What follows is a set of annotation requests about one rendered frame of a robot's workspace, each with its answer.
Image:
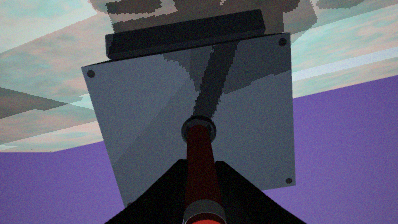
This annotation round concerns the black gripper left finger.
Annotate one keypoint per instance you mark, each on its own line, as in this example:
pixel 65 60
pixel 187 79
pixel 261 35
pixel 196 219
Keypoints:
pixel 162 203

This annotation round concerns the grey sloped panel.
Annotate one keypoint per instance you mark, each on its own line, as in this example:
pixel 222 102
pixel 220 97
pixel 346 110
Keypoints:
pixel 221 72

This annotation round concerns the red peg with grey band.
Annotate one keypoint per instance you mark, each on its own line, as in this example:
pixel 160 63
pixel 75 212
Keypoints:
pixel 203 203

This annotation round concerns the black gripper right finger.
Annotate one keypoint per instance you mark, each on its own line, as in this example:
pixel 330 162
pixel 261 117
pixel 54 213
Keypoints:
pixel 244 203

